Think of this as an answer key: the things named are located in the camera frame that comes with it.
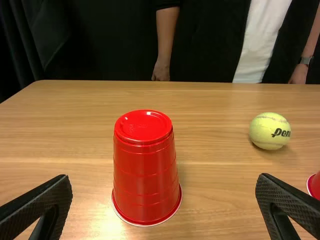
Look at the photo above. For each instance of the red cup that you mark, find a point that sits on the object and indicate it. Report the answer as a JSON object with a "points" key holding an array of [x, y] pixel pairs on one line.
{"points": [[146, 175], [315, 186]]}

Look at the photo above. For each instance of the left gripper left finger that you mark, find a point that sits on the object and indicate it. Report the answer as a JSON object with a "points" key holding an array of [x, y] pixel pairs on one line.
{"points": [[22, 211]]}

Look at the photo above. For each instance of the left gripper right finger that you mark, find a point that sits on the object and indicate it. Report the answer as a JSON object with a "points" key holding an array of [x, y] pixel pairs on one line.
{"points": [[287, 202]]}

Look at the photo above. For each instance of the person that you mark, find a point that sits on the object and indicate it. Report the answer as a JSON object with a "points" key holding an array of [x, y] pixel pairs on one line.
{"points": [[212, 40]]}

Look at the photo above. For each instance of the yellow ball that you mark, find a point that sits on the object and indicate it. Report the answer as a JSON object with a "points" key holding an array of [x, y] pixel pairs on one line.
{"points": [[265, 132]]}

